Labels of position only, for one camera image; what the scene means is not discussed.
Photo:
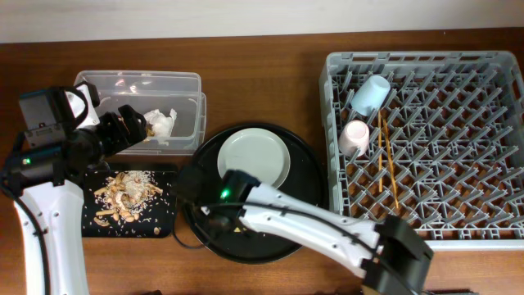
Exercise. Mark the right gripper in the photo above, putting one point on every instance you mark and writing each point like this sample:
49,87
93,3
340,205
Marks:
219,236

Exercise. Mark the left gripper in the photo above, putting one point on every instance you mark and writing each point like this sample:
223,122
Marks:
122,139

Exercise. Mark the white napkin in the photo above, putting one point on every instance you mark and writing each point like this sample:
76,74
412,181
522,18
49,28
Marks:
159,125

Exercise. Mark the grey plate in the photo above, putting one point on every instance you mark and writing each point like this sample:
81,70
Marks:
258,152

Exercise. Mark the pink cup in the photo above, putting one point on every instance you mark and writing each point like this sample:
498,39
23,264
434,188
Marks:
354,137

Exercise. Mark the blue cup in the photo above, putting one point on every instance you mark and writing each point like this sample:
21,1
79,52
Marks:
371,95

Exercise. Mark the wooden chopstick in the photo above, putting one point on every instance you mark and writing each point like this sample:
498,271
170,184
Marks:
391,164
379,138

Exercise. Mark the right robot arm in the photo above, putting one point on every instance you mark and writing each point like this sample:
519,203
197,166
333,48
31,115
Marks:
389,256

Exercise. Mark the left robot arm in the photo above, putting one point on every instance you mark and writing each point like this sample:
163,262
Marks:
44,173

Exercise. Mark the grey dishwasher rack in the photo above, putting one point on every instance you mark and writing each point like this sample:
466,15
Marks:
455,123

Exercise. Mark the round black tray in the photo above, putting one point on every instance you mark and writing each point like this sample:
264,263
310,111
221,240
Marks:
307,182

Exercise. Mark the clear plastic bin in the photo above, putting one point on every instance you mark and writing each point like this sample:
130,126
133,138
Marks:
172,94

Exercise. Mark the food scraps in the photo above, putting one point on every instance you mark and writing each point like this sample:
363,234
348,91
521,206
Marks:
126,202

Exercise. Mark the black rectangular tray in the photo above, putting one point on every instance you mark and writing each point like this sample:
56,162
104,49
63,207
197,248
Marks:
165,175

